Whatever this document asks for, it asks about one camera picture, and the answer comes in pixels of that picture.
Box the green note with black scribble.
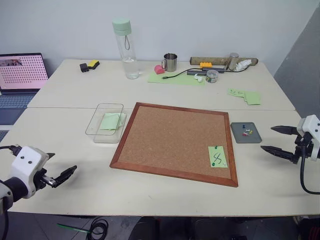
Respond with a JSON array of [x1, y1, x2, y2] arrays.
[[207, 145, 228, 169]]

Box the coiled black cable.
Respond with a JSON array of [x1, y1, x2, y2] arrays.
[[89, 215, 110, 240]]

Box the wood framed cork board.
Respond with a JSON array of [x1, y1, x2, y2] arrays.
[[109, 101, 239, 188]]

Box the open laptop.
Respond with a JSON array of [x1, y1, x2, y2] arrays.
[[0, 52, 50, 126]]

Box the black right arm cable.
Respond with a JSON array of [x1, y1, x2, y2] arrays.
[[299, 145, 320, 195]]

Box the black cable with green plug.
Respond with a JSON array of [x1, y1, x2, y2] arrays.
[[162, 69, 191, 81]]

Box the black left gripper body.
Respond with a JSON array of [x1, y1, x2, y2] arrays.
[[31, 168, 56, 193]]

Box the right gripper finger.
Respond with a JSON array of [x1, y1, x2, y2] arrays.
[[260, 145, 297, 164], [270, 125, 300, 136]]

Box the yellow and black sponge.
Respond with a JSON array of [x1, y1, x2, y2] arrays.
[[85, 59, 101, 70]]

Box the large green paper sheet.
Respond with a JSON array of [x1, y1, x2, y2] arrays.
[[147, 71, 207, 87]]

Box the grey flat tray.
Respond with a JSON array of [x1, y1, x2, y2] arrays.
[[230, 121, 263, 145]]

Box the clear plastic box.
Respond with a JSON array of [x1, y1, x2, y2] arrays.
[[85, 102, 125, 144]]

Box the clear bottle with green lid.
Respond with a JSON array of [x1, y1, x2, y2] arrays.
[[111, 19, 140, 80]]

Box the steel cylinder cup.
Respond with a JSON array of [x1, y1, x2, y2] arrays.
[[225, 52, 241, 72]]

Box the green stick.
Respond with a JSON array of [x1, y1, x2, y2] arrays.
[[56, 222, 91, 234]]

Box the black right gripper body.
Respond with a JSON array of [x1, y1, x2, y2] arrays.
[[292, 132, 315, 165]]

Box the clear plastic jar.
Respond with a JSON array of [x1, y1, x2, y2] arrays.
[[205, 69, 219, 84]]

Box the steel mug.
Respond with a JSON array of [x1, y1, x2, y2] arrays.
[[160, 52, 179, 73]]

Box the crumpled white tissue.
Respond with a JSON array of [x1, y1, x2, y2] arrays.
[[233, 59, 252, 72]]

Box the black flat bar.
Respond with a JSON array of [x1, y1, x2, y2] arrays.
[[202, 65, 226, 72], [186, 69, 210, 76]]

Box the blank green notes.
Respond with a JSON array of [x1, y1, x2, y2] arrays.
[[243, 90, 262, 106]]

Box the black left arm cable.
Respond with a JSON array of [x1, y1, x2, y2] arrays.
[[0, 144, 23, 157]]

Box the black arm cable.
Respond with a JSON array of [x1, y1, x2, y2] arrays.
[[0, 144, 23, 157], [299, 145, 320, 195]]

